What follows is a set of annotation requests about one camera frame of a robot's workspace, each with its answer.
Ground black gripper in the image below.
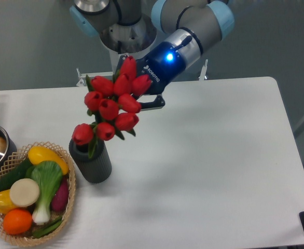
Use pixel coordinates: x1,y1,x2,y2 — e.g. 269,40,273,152
115,41,186,111

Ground red tulip bouquet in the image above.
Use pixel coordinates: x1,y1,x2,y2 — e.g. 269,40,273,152
72,56,151,158

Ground dark grey ribbed vase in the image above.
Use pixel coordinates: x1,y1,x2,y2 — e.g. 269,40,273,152
68,140,112,183

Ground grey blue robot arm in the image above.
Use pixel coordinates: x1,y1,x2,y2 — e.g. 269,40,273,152
70,1,234,110

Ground yellow squash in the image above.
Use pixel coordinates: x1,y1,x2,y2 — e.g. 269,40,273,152
27,146,69,175

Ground green bok choy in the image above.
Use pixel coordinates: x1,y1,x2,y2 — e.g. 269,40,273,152
31,161,62,225

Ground purple sweet potato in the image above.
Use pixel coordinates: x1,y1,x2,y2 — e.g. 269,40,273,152
51,178,69,212

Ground woven wicker basket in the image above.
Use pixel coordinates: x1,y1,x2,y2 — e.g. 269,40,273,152
0,142,76,247

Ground beige round disc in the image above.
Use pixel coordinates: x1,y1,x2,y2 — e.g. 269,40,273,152
9,178,40,208

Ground green cucumber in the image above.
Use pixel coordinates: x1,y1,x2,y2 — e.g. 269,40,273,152
0,158,33,192

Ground green bean pods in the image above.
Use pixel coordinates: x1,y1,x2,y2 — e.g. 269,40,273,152
32,216,63,239

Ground yellow bell pepper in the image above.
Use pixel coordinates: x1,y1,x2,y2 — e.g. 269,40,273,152
0,189,18,214

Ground orange fruit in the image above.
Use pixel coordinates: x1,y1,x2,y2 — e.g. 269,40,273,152
3,209,32,235

